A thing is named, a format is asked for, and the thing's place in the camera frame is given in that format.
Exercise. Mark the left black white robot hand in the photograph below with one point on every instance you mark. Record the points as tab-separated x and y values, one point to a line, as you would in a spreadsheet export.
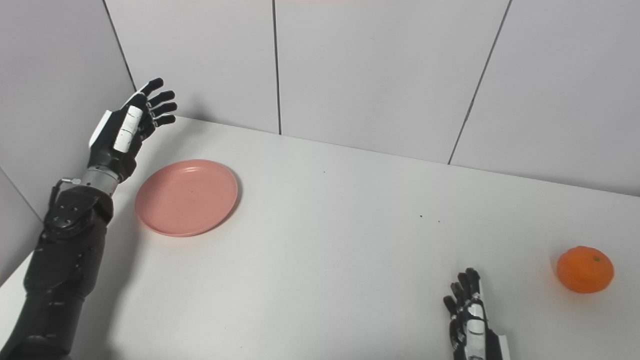
129	130

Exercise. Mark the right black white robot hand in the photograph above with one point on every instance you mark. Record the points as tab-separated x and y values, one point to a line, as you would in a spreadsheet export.
472	325

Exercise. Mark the pink round plate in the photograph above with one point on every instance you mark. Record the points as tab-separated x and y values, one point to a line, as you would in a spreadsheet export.
186	197

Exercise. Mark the orange fruit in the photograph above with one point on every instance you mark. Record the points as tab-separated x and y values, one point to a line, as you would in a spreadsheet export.
585	269

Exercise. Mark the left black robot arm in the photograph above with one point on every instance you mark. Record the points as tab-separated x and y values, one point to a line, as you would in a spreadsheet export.
60	265

